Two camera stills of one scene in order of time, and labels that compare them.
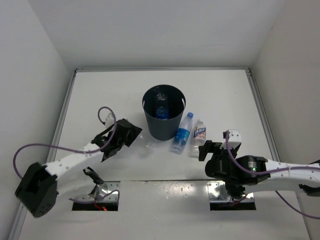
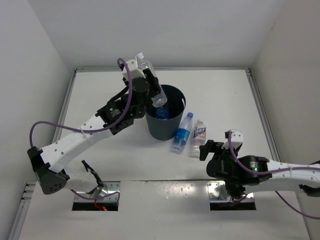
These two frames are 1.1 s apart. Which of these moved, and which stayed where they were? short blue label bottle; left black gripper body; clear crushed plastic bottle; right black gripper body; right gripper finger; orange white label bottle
Moved: left black gripper body; clear crushed plastic bottle
Stayed: short blue label bottle; right black gripper body; right gripper finger; orange white label bottle
